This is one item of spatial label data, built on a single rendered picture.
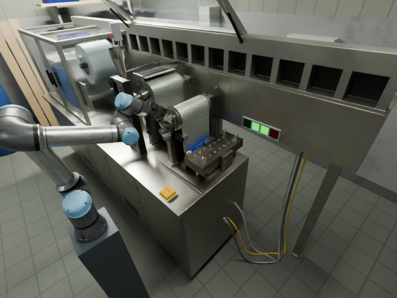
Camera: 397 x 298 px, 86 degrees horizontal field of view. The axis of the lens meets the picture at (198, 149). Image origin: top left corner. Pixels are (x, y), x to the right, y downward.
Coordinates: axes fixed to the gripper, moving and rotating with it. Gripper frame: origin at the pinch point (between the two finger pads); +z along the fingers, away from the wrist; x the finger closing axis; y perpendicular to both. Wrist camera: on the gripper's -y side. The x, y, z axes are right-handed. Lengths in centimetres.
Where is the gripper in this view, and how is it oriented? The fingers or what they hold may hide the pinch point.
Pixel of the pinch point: (169, 123)
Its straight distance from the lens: 127.5
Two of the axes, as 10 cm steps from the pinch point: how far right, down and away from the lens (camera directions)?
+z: 5.6, 1.6, 8.1
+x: -7.1, -4.0, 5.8
